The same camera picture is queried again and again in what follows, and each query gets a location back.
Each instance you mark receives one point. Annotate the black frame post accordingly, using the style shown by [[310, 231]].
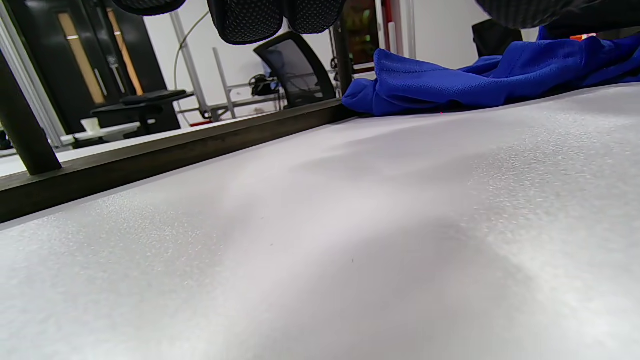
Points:
[[27, 135]]

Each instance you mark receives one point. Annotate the small orange object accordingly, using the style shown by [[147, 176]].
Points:
[[582, 36]]

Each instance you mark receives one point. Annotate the black thin upright post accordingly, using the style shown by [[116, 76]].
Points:
[[343, 60]]

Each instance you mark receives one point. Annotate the black mesh office chair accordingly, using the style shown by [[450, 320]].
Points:
[[297, 70]]

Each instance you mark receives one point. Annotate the silver aluminium profile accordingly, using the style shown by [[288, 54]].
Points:
[[30, 95]]

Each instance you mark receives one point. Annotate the black table frame rail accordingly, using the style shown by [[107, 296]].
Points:
[[165, 152]]

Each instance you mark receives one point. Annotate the black door with wood strips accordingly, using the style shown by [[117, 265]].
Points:
[[75, 50]]

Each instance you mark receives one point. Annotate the person's left hand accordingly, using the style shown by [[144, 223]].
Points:
[[250, 20]]

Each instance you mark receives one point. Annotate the white cup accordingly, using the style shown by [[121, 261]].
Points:
[[90, 125]]

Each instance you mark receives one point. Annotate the aluminium frame stand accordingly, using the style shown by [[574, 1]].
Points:
[[192, 70]]

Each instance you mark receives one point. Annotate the blue mesh cloth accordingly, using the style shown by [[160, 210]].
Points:
[[450, 82]]

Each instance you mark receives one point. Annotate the black padded bench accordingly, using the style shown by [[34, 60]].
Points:
[[145, 102]]

